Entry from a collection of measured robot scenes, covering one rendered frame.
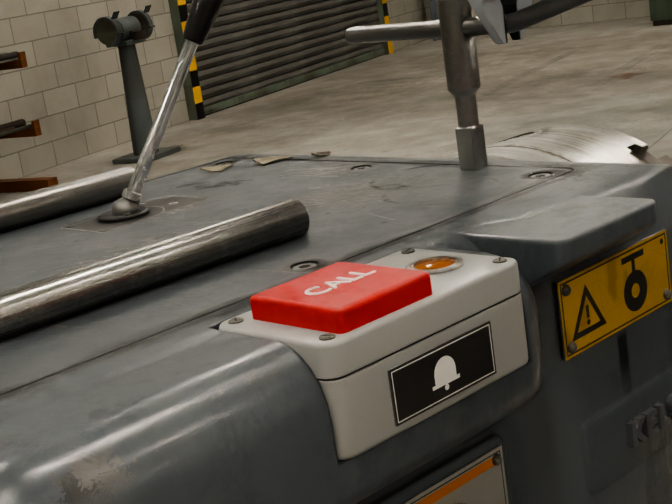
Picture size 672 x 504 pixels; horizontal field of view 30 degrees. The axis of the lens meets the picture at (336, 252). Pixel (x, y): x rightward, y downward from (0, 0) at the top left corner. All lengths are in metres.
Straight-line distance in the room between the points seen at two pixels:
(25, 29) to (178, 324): 9.62
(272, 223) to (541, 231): 0.15
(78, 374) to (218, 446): 0.08
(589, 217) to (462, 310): 0.13
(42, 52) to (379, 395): 9.80
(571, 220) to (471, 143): 0.18
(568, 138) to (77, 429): 0.63
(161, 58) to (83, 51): 1.06
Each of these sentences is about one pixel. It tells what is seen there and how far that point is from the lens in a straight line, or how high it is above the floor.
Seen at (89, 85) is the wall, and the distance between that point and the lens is 10.69.
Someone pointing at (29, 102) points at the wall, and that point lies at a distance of 10.13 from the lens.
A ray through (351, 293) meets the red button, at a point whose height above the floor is 1.27.
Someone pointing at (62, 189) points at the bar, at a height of 1.27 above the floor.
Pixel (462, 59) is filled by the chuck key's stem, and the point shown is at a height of 1.33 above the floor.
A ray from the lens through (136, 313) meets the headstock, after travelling 0.62.
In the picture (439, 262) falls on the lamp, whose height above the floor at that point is 1.26.
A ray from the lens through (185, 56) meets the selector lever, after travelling 0.87.
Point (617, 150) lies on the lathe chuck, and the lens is 1.02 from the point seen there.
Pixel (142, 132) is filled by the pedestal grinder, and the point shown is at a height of 0.21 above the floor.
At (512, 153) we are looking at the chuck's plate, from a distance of 0.99.
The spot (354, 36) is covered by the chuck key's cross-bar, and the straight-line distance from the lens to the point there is 0.89.
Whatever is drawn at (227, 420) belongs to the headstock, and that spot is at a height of 1.24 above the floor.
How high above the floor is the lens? 1.42
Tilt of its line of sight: 14 degrees down
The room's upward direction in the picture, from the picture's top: 9 degrees counter-clockwise
